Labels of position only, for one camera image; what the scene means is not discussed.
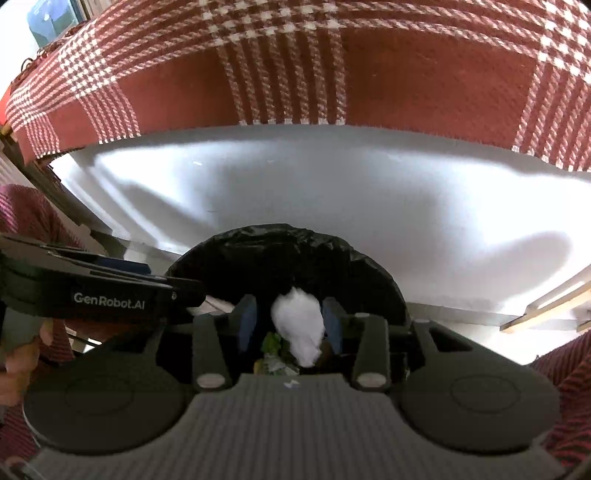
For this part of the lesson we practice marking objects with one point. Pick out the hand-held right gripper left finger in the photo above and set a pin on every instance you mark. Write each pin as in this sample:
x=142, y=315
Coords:
x=247, y=323

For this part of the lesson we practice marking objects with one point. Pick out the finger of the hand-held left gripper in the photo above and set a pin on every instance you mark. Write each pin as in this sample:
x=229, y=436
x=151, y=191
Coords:
x=122, y=265
x=187, y=293

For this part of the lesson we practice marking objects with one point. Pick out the person's left forearm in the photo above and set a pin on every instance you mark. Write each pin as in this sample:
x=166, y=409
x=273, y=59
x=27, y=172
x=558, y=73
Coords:
x=14, y=434

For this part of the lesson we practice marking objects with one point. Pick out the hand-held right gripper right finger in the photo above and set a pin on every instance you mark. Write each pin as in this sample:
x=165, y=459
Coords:
x=331, y=323

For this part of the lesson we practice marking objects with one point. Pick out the wooden slat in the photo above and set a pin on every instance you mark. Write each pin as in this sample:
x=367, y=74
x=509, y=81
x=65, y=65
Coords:
x=545, y=307

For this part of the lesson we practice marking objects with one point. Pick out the person's left hand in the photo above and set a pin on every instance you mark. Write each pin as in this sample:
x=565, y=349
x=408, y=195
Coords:
x=23, y=374

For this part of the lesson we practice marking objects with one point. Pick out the red white plaid blanket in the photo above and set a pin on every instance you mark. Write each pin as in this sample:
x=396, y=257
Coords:
x=415, y=69

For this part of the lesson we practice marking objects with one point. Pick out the green white wrapper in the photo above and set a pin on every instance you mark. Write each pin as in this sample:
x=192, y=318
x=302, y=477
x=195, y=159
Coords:
x=273, y=345

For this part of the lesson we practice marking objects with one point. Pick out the white tissue ball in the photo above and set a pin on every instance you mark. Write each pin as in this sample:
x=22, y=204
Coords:
x=298, y=323

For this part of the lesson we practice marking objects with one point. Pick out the person's pink striped pants leg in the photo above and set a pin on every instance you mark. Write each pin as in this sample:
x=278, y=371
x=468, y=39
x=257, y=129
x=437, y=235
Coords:
x=27, y=212
x=568, y=397

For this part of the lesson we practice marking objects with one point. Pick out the trash bin with black bag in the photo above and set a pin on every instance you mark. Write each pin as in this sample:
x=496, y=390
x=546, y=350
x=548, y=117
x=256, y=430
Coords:
x=295, y=258

